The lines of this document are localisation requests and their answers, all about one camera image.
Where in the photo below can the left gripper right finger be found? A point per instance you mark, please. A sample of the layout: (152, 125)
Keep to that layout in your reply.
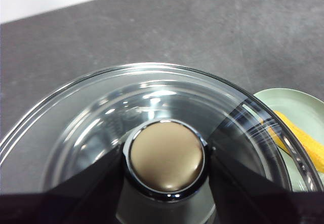
(253, 203)

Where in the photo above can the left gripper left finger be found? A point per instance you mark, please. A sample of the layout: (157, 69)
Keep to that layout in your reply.
(76, 203)

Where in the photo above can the yellow corn cob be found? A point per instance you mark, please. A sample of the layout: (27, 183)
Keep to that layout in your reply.
(305, 139)

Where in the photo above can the glass lid with knob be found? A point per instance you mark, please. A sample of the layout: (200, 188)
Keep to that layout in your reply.
(164, 158)

